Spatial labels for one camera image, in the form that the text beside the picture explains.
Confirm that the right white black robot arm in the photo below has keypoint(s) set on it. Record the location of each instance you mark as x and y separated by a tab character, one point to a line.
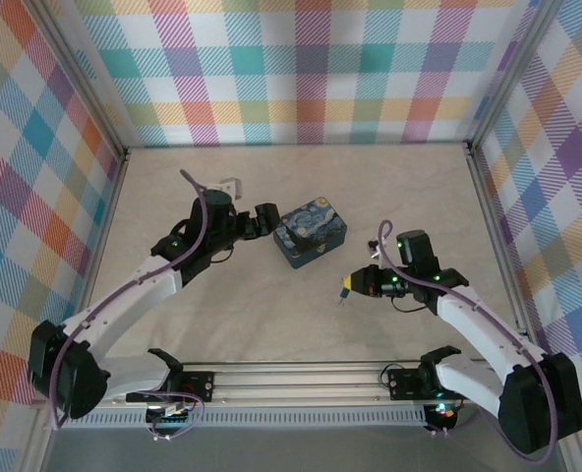
483	324

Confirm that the starry night painted tin box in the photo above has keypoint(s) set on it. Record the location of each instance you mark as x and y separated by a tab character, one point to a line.
310	231

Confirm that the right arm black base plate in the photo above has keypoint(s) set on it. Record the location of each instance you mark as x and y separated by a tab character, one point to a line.
404	383

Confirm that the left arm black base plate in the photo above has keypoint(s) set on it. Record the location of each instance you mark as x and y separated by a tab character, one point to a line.
202	386

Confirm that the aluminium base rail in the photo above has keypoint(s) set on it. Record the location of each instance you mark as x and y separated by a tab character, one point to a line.
296	384

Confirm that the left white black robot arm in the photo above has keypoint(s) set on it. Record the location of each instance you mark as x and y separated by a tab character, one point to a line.
124	305

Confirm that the aluminium frame post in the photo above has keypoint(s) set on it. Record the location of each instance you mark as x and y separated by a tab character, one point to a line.
80	74
506	74

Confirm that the small metal key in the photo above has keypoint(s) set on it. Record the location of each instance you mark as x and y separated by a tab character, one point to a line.
341	296

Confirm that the aluminium frame side rail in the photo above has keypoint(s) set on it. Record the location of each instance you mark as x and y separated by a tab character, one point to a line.
492	221
109	206

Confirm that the grey metal sheet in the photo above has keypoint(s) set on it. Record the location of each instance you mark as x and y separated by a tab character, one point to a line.
296	452

